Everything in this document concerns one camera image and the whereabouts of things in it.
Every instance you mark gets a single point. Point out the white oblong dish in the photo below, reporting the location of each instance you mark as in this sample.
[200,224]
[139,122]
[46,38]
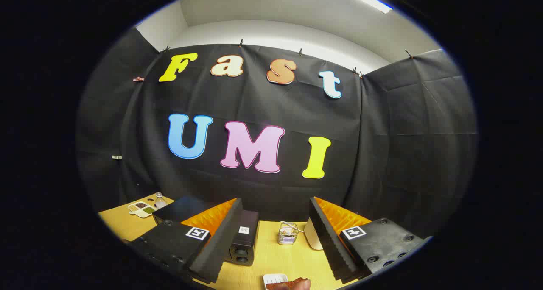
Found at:
[275,278]

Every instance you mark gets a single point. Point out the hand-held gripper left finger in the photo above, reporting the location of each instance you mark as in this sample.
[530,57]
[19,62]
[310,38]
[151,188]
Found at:
[220,243]

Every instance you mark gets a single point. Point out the glass shaker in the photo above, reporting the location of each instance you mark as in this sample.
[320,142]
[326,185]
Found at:
[160,201]

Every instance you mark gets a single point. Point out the brown meat slice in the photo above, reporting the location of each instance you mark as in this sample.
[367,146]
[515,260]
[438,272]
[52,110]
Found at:
[284,285]

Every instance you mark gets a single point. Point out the black toaster oven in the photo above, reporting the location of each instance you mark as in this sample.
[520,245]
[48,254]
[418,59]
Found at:
[248,239]

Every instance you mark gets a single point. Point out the white bread toaster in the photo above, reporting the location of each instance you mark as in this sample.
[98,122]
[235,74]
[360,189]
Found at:
[313,237]

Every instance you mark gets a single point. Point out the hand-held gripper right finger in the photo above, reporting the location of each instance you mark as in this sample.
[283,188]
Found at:
[328,243]

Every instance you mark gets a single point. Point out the white divided seasoning tray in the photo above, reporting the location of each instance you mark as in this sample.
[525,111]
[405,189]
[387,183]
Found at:
[142,208]

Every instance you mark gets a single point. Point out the black backdrop cloth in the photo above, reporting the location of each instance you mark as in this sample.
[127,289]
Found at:
[254,103]

